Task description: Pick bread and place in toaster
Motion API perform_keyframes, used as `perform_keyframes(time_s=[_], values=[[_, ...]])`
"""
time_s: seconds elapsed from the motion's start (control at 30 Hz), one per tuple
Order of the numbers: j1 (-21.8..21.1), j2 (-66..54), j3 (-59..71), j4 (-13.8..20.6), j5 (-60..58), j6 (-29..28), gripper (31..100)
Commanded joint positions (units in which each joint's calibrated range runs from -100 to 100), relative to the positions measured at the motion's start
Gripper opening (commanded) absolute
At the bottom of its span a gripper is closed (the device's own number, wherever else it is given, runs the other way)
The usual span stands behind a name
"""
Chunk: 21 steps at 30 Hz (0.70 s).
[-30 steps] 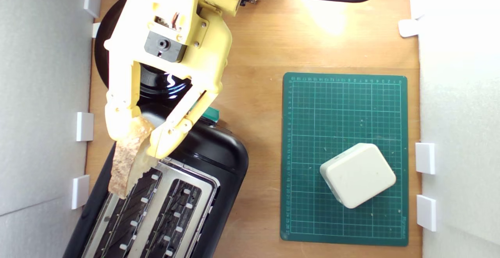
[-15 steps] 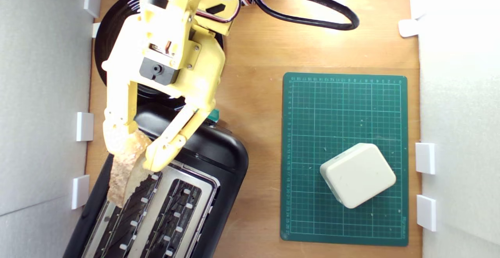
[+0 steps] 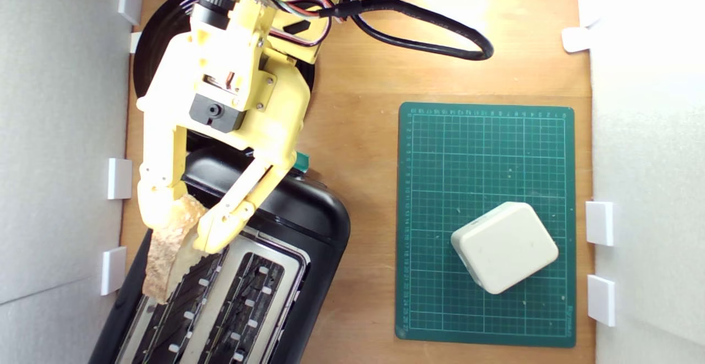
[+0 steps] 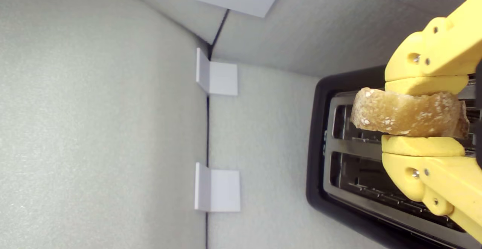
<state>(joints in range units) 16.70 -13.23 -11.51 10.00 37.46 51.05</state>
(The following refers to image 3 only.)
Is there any brown bread slice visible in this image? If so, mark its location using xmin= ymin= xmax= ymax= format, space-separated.
xmin=142 ymin=193 xmax=213 ymax=305

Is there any black two-slot toaster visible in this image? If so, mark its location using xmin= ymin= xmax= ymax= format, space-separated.
xmin=88 ymin=144 xmax=351 ymax=364

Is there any black plate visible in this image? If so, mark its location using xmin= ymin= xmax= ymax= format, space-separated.
xmin=133 ymin=0 xmax=316 ymax=150

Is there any green cutting mat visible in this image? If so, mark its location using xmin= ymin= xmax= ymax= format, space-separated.
xmin=395 ymin=102 xmax=577 ymax=348

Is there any white block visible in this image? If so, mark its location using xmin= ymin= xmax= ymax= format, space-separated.
xmin=450 ymin=201 xmax=560 ymax=295

